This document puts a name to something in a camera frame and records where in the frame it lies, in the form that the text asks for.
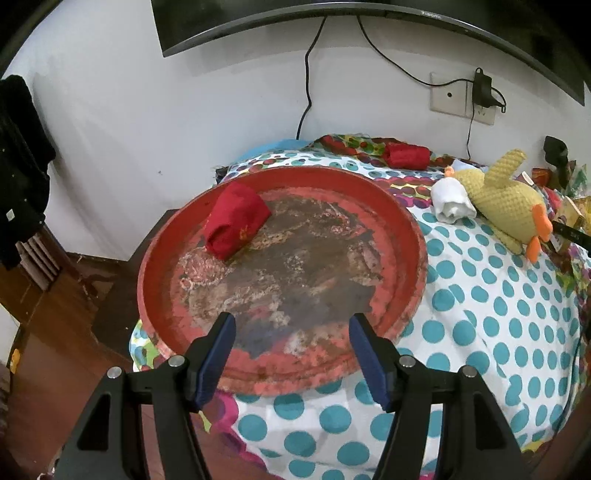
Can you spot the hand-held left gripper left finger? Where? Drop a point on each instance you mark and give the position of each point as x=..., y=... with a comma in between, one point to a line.
x=217, y=355

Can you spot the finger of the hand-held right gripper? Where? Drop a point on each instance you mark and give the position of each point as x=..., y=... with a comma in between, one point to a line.
x=572, y=233

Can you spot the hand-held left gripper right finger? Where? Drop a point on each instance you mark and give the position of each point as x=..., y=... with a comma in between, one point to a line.
x=367, y=357

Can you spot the yellow crochet duck toy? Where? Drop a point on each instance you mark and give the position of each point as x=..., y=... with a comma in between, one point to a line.
x=503, y=194

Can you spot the round red tray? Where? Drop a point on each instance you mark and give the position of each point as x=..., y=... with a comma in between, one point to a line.
x=300, y=258

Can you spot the white sock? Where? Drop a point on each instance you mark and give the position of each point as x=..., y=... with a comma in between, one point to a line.
x=452, y=198

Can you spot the red sock gold print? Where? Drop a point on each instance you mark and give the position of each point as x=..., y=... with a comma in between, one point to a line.
x=235, y=217

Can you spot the pile of snack packets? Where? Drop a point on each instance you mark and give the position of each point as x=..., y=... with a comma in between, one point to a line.
x=577, y=207

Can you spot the dark wooden side table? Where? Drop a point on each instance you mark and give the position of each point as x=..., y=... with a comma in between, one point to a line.
x=120, y=295

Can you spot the polka dot blanket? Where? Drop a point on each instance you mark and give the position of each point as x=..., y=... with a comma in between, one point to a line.
x=485, y=323

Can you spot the black plug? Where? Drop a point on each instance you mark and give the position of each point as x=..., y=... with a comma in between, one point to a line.
x=499, y=107

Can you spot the black power adapter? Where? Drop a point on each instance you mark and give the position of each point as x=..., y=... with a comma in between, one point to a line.
x=482, y=87

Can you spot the wooden slatted rack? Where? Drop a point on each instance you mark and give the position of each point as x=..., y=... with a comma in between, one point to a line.
x=39, y=258

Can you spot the blue cloth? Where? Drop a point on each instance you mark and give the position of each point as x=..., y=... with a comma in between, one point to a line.
x=291, y=143

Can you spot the black hanging clothing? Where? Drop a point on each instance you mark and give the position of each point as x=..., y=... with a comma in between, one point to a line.
x=23, y=161

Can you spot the black television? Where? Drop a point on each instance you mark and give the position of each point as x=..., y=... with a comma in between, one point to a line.
x=277, y=18

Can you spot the beige wall outlet plate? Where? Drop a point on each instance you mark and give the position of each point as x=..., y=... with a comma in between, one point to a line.
x=450, y=97

